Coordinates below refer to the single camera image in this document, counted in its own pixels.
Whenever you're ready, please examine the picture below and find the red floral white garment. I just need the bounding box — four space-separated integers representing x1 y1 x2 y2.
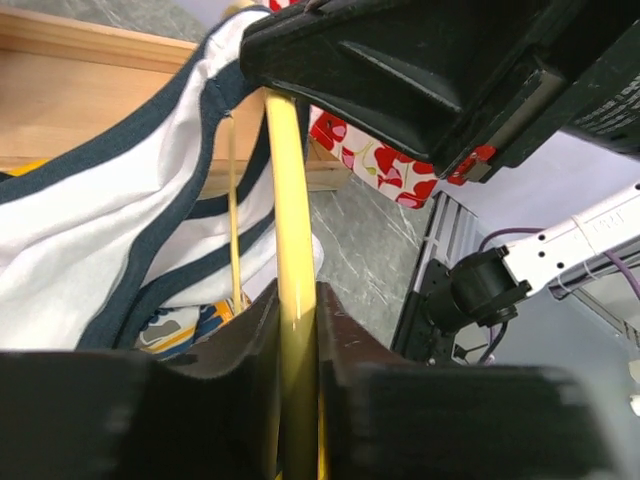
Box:
269 0 439 211

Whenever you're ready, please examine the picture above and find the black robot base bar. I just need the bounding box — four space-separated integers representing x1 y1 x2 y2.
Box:
390 259 490 367

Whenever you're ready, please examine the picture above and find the right wooden clothes rack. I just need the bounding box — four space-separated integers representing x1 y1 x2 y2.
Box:
0 7 351 199

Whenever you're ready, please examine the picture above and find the white graphic tank top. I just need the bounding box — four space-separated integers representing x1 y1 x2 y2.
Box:
0 12 326 359

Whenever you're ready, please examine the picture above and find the yellow hanger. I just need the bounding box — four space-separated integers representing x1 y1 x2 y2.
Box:
229 90 319 479

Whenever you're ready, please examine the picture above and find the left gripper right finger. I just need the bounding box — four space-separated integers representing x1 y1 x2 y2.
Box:
316 282 613 479

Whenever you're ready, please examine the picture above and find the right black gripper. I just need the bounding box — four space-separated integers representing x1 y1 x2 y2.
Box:
240 1 639 183

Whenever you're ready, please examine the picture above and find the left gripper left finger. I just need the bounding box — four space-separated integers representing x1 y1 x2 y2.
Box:
1 284 279 479

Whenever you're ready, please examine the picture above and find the yellow plastic bin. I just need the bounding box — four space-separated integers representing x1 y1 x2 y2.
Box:
7 159 48 176

